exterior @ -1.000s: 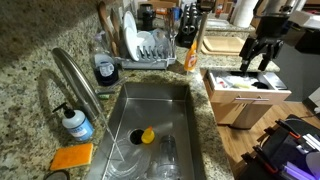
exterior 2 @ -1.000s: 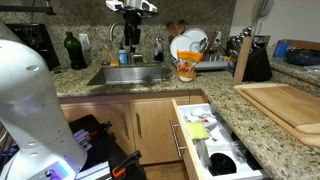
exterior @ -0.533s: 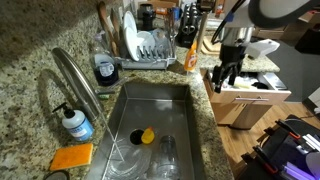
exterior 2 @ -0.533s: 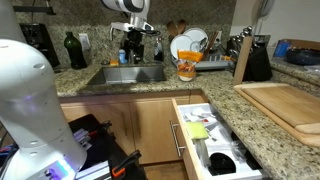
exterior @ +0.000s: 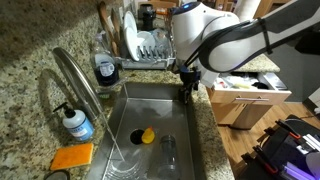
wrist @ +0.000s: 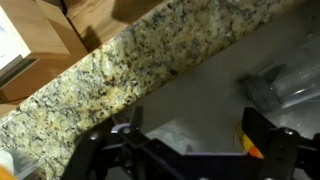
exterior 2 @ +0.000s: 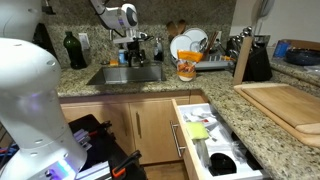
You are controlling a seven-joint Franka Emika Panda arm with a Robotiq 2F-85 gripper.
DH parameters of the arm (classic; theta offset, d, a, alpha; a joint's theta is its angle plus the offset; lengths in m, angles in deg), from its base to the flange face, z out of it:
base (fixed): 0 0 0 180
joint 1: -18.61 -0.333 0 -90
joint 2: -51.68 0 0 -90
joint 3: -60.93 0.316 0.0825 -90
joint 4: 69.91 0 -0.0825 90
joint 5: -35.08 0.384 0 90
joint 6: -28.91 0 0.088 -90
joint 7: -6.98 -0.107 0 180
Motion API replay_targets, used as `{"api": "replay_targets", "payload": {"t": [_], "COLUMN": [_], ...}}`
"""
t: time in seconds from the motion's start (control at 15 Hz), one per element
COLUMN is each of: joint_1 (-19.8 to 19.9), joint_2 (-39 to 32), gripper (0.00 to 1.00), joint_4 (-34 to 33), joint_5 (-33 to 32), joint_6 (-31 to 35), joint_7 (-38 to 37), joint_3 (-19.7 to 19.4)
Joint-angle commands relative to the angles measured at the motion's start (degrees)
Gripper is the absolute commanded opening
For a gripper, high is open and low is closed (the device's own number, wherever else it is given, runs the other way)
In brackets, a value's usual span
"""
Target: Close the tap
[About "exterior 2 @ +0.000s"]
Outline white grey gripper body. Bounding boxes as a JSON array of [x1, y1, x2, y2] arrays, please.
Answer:
[[112, 31, 150, 45]]

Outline small blue capped bottle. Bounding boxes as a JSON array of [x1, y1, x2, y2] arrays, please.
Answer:
[[118, 48, 128, 65]]

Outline dark soap dispenser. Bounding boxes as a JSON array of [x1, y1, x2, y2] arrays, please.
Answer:
[[153, 36, 165, 63]]

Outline stainless steel sink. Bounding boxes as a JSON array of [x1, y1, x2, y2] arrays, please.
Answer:
[[86, 64, 167, 86]]

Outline wooden spoon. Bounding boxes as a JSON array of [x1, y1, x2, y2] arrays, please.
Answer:
[[166, 21, 180, 38], [177, 18, 188, 35]]

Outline large white plate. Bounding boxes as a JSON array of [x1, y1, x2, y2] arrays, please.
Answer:
[[169, 34, 194, 61]]

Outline orange snack bag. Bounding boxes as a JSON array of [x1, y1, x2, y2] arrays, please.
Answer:
[[176, 49, 204, 83]]

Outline white plate with rim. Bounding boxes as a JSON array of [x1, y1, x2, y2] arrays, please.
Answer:
[[182, 27, 209, 51]]

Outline dark green glass bottle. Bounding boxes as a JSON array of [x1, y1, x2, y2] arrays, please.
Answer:
[[62, 31, 88, 70]]

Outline metal ladle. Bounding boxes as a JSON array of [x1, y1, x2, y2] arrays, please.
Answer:
[[198, 36, 209, 53]]

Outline brown wooden utensils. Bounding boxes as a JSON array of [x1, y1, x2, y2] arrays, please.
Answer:
[[202, 30, 220, 61]]

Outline metal dish rack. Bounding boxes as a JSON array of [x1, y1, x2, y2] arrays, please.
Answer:
[[170, 39, 235, 72]]

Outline plain wooden cabinet door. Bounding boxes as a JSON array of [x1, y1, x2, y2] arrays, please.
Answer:
[[61, 102, 136, 156]]

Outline black red clamp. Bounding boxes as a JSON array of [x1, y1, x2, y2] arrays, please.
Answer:
[[87, 120, 113, 138]]

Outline white packet with red mark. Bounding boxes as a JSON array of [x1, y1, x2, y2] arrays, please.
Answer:
[[199, 114, 215, 126]]

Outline yellow green sponge cloth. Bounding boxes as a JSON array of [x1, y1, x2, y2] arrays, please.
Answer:
[[185, 121, 210, 141]]

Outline narrow upright wooden board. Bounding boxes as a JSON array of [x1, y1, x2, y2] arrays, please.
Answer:
[[232, 35, 255, 86]]

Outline black robot cart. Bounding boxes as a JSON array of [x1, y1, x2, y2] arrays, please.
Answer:
[[67, 113, 148, 180]]

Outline black orange clamp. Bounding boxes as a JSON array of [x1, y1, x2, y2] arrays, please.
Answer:
[[111, 149, 143, 179]]

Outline black knife block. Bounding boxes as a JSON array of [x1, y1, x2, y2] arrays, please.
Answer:
[[233, 34, 274, 83]]

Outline clear plastic bag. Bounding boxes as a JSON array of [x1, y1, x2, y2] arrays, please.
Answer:
[[195, 139, 212, 168]]

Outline open wooden drawer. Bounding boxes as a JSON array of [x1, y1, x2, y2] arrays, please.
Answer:
[[171, 98, 268, 180]]

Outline silver aluminium profile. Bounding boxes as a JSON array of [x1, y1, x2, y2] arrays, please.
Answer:
[[75, 161, 112, 180]]

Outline blue box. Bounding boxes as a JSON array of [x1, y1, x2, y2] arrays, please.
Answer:
[[273, 40, 291, 59]]

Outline large wooden cutting board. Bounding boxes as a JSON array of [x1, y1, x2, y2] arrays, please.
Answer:
[[233, 82, 320, 150]]

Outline black round lid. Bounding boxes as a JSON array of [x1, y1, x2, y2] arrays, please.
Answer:
[[208, 152, 238, 177]]

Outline light wooden cutting board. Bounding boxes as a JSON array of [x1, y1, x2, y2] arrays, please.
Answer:
[[241, 84, 320, 135]]

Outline dark blue bowl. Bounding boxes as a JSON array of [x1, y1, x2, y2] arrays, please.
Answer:
[[285, 47, 320, 67]]

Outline white wall outlet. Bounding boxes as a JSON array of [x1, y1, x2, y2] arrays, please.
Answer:
[[78, 32, 91, 51]]

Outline wooden cabinet door with handle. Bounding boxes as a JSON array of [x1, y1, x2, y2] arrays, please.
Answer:
[[128, 99, 183, 165]]

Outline metal drawer handle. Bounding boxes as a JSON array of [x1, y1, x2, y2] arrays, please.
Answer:
[[169, 120, 187, 158]]

